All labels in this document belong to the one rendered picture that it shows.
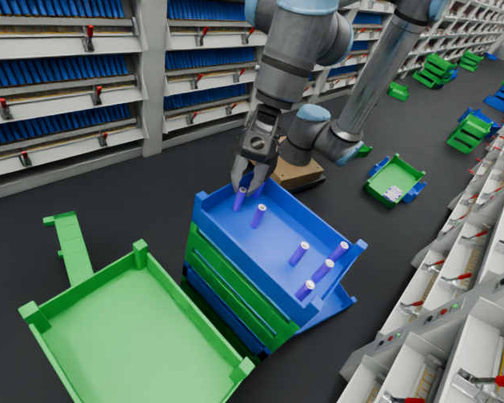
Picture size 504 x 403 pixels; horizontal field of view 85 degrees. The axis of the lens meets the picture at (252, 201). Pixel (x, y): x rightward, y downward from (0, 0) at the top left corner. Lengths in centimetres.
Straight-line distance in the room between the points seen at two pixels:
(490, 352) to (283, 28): 64
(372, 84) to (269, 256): 81
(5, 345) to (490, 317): 115
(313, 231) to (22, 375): 83
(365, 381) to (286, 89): 81
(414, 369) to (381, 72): 91
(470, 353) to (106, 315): 64
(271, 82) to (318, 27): 10
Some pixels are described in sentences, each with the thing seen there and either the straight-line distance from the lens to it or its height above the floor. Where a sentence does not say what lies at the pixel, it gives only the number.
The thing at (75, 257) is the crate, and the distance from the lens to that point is 90.
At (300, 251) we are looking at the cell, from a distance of 55.
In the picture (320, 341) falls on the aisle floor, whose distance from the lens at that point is 112.
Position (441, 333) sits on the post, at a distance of 79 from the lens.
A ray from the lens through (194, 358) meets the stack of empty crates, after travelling 56.
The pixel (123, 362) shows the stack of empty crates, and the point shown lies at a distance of 56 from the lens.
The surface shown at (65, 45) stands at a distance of 112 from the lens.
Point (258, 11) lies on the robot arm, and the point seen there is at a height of 81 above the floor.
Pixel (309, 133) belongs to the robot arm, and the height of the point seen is 32.
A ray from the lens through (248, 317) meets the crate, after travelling 65.
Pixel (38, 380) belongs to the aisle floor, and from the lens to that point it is 101.
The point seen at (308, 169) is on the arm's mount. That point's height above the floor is 13.
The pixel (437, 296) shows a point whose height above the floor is 34.
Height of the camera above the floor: 95
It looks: 45 degrees down
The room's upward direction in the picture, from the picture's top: 22 degrees clockwise
